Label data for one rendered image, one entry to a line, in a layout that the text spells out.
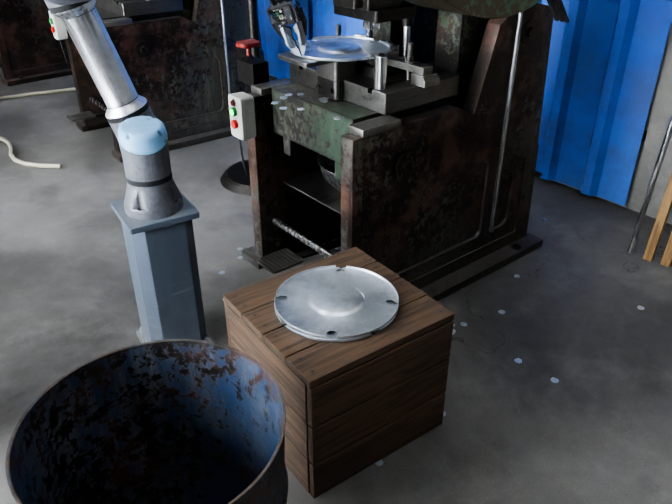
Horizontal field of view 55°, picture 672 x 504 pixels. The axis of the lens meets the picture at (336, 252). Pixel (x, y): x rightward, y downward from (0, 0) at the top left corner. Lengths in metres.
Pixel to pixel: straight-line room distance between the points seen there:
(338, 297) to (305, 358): 0.21
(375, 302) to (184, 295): 0.60
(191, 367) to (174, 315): 0.63
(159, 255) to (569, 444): 1.15
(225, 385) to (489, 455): 0.72
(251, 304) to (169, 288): 0.36
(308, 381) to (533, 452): 0.65
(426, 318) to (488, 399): 0.42
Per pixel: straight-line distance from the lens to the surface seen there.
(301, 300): 1.51
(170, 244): 1.76
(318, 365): 1.35
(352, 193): 1.76
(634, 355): 2.11
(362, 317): 1.46
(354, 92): 1.90
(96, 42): 1.75
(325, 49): 1.92
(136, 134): 1.67
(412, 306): 1.52
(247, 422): 1.28
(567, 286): 2.35
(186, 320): 1.90
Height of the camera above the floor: 1.22
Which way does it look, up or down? 30 degrees down
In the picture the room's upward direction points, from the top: straight up
